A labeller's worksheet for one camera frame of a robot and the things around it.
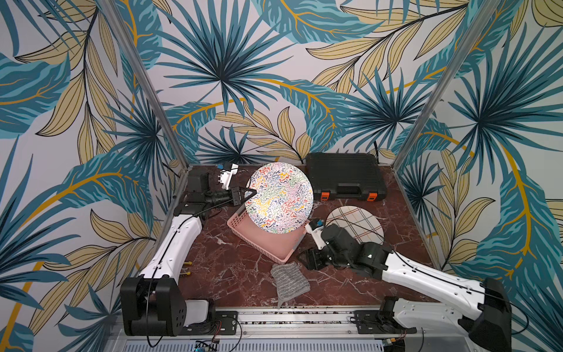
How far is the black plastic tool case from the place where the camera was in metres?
1.03

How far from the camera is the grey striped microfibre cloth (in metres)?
0.79

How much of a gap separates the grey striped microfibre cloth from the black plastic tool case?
36 cm
